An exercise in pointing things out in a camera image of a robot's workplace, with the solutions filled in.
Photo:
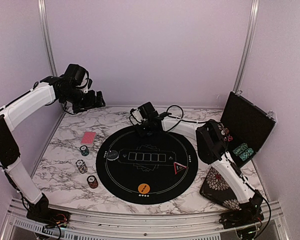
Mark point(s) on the black white poker chip stack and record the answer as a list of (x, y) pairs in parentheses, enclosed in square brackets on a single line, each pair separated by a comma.
[(81, 165)]

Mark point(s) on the green poker chip stack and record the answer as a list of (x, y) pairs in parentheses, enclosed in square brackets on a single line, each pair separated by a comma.
[(84, 150)]

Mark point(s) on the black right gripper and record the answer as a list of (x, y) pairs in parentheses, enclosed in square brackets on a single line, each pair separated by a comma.
[(141, 132)]

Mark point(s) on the red triangular marker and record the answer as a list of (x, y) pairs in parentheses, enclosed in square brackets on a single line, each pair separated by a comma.
[(178, 167)]

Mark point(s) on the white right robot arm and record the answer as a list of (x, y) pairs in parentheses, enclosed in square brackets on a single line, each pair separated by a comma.
[(250, 199)]

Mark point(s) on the floral fabric pouch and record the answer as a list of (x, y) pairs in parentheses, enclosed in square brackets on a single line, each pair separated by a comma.
[(216, 189)]

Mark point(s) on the silver dealer button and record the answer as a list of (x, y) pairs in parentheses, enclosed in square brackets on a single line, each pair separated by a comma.
[(112, 155)]

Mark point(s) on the black poker chip case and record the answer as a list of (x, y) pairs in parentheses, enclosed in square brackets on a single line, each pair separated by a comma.
[(242, 130)]

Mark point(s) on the red playing card deck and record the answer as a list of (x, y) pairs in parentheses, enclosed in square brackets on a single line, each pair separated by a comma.
[(88, 137)]

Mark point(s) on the orange big blind button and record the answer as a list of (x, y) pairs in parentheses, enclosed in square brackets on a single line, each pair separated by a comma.
[(143, 188)]

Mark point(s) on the red poker chip stack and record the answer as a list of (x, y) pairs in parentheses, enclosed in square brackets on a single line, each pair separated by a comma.
[(92, 182)]

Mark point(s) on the round black poker mat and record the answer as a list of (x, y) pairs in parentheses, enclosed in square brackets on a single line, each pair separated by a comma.
[(146, 160)]

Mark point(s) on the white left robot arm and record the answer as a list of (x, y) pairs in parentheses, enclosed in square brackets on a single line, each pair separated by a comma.
[(42, 94)]

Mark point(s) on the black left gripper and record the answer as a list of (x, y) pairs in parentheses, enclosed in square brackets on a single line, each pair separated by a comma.
[(90, 103)]

